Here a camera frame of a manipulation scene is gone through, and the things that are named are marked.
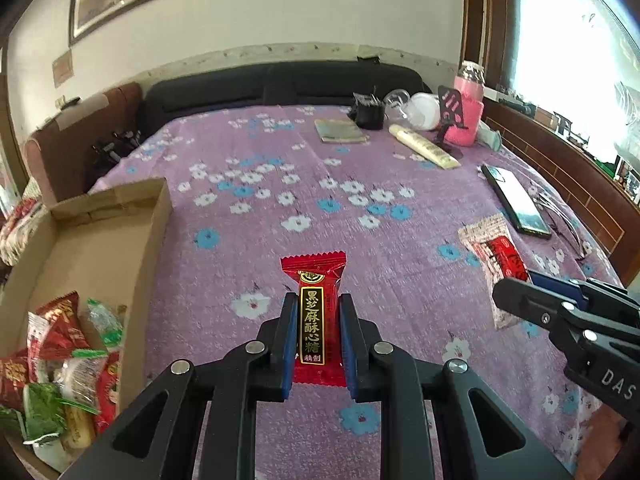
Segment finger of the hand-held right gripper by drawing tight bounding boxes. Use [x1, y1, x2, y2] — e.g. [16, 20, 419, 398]
[527, 270, 640, 343]
[491, 276, 599, 361]

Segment pile of mixed snack packets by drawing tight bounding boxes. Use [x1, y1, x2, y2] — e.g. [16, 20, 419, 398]
[0, 294, 126, 471]

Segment paper wall notice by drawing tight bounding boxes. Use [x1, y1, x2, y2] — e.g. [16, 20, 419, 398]
[52, 50, 75, 88]

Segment black smartphone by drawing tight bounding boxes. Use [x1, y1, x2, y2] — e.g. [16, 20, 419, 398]
[481, 164, 553, 238]

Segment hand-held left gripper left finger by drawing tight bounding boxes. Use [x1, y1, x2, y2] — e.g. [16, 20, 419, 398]
[60, 292, 300, 480]

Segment bright window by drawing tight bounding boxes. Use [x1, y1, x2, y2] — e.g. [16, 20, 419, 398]
[500, 0, 640, 171]

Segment white red snack packet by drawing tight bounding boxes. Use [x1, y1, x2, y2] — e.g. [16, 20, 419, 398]
[457, 212, 531, 331]

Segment pink sleeved bottle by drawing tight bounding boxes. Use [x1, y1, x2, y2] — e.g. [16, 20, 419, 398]
[445, 60, 486, 147]

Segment brown upholstered chair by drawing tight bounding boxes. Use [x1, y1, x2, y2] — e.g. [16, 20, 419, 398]
[24, 81, 143, 208]

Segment eyeglasses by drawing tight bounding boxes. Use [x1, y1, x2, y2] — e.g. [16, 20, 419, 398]
[535, 192, 588, 261]

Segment black phone stand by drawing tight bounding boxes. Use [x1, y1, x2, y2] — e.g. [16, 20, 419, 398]
[434, 85, 468, 150]

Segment black dumbbells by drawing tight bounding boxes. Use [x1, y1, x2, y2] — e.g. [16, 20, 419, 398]
[90, 129, 143, 166]

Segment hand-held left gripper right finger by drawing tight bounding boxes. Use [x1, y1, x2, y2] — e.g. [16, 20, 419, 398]
[337, 294, 573, 480]

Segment clear plastic cup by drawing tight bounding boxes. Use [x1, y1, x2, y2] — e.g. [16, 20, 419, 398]
[382, 89, 413, 118]

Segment olive booklet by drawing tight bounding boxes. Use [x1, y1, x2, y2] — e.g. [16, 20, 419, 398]
[314, 119, 368, 144]

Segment cream squeeze tube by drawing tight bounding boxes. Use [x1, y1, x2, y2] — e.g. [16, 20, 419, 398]
[389, 124, 461, 170]

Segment red candy black label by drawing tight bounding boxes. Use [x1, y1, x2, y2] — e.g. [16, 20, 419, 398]
[280, 251, 348, 388]

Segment wooden bed frame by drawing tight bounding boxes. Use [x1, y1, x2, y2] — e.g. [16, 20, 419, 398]
[482, 100, 640, 281]

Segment cardboard box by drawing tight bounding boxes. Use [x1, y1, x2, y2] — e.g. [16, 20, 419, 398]
[0, 177, 173, 478]

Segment white round container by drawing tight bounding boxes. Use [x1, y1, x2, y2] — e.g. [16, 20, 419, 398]
[407, 92, 443, 131]

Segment black padded headboard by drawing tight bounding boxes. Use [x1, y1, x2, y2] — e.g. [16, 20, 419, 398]
[137, 61, 426, 138]

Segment black pouch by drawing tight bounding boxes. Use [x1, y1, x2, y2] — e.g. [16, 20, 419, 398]
[348, 91, 387, 130]

